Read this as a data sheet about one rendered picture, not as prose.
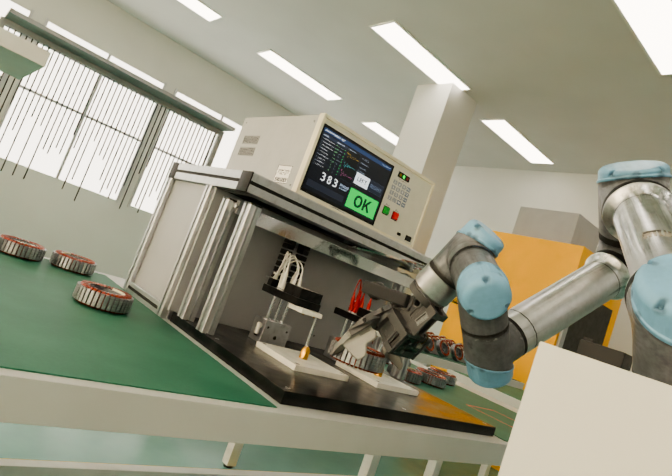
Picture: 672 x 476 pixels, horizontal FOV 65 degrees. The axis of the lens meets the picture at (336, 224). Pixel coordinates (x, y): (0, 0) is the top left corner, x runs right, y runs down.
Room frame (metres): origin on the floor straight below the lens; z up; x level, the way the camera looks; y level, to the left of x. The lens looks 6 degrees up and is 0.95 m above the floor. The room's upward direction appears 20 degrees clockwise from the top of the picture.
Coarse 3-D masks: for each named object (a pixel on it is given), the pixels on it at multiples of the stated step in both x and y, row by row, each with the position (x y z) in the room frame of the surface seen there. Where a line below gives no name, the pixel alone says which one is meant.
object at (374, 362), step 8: (328, 352) 1.02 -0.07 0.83; (344, 352) 0.98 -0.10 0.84; (368, 352) 0.98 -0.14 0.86; (376, 352) 1.04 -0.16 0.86; (344, 360) 0.98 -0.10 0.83; (352, 360) 0.98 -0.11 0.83; (360, 360) 0.97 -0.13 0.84; (368, 360) 0.98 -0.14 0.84; (376, 360) 0.99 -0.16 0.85; (384, 360) 1.00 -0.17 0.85; (360, 368) 0.98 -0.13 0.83; (368, 368) 0.98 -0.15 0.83; (376, 368) 0.99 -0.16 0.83
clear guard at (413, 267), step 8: (360, 248) 1.36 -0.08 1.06; (376, 256) 1.40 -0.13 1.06; (384, 256) 1.30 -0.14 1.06; (392, 256) 1.27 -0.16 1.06; (392, 264) 1.47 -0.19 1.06; (400, 264) 1.37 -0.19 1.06; (408, 264) 1.28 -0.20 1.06; (416, 264) 1.21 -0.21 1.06; (424, 264) 1.19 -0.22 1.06; (416, 272) 1.44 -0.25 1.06
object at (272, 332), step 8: (256, 320) 1.25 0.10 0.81; (264, 320) 1.23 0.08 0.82; (272, 320) 1.25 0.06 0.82; (264, 328) 1.22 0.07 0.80; (272, 328) 1.23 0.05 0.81; (280, 328) 1.25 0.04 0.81; (288, 328) 1.26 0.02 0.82; (256, 336) 1.23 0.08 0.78; (264, 336) 1.22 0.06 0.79; (272, 336) 1.24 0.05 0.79; (280, 336) 1.25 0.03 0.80; (272, 344) 1.24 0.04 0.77; (280, 344) 1.26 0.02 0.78
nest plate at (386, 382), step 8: (344, 368) 1.28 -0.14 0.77; (352, 368) 1.27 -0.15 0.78; (360, 376) 1.24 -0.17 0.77; (368, 376) 1.23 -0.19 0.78; (376, 376) 1.28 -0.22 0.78; (384, 376) 1.33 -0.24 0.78; (376, 384) 1.20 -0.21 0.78; (384, 384) 1.21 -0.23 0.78; (392, 384) 1.24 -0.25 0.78; (400, 384) 1.29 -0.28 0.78; (400, 392) 1.25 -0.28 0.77; (408, 392) 1.26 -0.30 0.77; (416, 392) 1.28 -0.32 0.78
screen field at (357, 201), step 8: (352, 192) 1.30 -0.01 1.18; (360, 192) 1.31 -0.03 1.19; (352, 200) 1.30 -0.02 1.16; (360, 200) 1.32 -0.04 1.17; (368, 200) 1.33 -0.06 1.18; (352, 208) 1.31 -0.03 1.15; (360, 208) 1.32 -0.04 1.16; (368, 208) 1.34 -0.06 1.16; (376, 208) 1.35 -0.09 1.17; (368, 216) 1.34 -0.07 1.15
